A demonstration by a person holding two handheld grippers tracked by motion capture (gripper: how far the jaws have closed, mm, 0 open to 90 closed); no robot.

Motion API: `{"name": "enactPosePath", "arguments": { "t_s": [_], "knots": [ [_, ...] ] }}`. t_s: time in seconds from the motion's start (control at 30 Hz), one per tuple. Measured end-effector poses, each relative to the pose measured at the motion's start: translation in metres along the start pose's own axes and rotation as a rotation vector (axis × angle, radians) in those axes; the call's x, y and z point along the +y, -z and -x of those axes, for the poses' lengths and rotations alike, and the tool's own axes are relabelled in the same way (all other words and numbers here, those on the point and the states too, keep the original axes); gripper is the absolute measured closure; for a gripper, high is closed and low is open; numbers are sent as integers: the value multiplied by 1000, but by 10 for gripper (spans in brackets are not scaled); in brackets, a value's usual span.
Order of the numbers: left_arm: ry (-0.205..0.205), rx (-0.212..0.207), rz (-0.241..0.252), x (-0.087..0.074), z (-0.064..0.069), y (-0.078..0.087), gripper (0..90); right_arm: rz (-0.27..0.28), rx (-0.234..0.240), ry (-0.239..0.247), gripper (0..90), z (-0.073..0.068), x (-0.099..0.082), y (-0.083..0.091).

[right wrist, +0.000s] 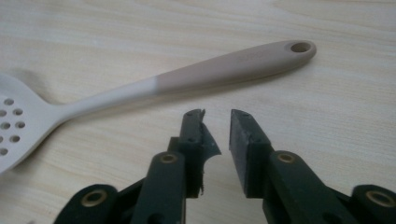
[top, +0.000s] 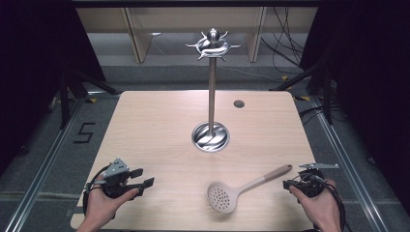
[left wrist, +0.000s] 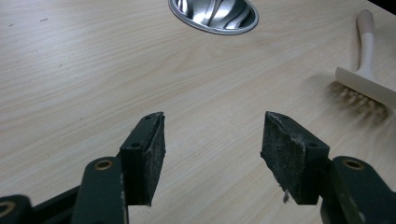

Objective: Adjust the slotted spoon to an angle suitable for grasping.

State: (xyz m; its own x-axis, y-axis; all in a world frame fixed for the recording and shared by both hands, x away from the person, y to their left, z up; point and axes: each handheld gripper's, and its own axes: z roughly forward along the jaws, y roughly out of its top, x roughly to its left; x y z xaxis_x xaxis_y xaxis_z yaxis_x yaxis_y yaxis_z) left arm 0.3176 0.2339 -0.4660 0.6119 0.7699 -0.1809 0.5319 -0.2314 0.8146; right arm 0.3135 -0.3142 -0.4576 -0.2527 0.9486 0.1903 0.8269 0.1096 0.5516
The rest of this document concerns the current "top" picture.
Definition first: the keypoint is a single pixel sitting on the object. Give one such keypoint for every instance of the metal utensil rack with hooks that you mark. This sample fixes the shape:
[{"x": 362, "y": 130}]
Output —
[{"x": 211, "y": 96}]

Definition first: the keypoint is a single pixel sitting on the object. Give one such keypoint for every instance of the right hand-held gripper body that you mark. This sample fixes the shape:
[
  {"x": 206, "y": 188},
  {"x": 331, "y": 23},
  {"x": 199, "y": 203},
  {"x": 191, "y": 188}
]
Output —
[{"x": 311, "y": 185}]

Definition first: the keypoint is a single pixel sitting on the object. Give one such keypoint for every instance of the light wooden furniture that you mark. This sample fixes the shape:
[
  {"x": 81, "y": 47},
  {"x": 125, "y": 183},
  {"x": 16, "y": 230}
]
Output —
[{"x": 193, "y": 19}]

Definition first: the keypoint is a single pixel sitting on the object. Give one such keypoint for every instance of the person's right hand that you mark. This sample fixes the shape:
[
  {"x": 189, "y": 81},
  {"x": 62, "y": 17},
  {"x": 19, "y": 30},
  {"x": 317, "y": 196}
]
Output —
[{"x": 322, "y": 209}]

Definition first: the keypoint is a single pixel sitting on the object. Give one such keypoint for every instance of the black metal stand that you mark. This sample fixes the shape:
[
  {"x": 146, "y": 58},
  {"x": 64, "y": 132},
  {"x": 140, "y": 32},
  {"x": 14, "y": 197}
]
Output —
[
  {"x": 64, "y": 103},
  {"x": 328, "y": 96}
]

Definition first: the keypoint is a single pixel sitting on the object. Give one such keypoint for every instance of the grey round table grommet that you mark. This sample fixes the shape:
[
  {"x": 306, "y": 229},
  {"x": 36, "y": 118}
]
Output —
[{"x": 239, "y": 103}]

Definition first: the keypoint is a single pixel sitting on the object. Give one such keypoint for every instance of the person's left hand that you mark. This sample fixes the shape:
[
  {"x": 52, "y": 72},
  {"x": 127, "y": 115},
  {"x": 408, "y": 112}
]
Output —
[{"x": 103, "y": 206}]

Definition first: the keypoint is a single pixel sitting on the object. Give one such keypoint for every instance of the beige slotted spoon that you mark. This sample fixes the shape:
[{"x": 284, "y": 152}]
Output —
[{"x": 222, "y": 197}]

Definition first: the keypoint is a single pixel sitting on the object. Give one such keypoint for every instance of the black curtain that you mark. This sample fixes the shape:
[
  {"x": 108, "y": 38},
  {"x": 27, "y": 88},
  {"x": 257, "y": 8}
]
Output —
[
  {"x": 29, "y": 64},
  {"x": 374, "y": 80}
]

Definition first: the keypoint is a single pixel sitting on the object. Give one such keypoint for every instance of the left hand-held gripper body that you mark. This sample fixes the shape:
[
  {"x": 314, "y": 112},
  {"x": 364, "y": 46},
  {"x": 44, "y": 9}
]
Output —
[{"x": 116, "y": 180}]

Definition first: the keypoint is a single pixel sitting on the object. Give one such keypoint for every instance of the aluminium floor rail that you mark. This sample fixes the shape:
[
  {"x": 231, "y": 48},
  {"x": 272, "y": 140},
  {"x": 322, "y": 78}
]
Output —
[
  {"x": 38, "y": 180},
  {"x": 351, "y": 180}
]

